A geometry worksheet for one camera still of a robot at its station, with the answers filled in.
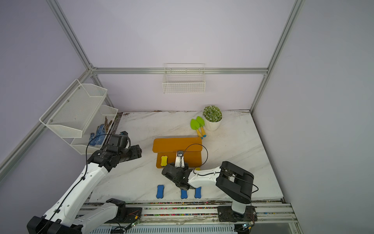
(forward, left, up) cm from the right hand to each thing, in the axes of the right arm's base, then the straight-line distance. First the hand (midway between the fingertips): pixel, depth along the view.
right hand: (177, 164), depth 88 cm
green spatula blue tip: (+36, -17, -3) cm, 40 cm away
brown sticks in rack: (+24, +47, +11) cm, 54 cm away
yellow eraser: (+3, +9, -1) cm, 9 cm away
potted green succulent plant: (+30, -25, +11) cm, 40 cm away
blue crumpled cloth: (+13, +49, +11) cm, 52 cm away
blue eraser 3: (-16, -12, -3) cm, 20 cm away
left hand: (+1, +22, +13) cm, 26 cm away
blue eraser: (-15, +9, -3) cm, 18 cm away
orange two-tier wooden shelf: (+2, +5, +14) cm, 15 cm away
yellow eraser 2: (-13, -12, +24) cm, 30 cm away
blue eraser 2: (-16, -4, -3) cm, 17 cm away
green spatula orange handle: (+34, -12, -3) cm, 36 cm away
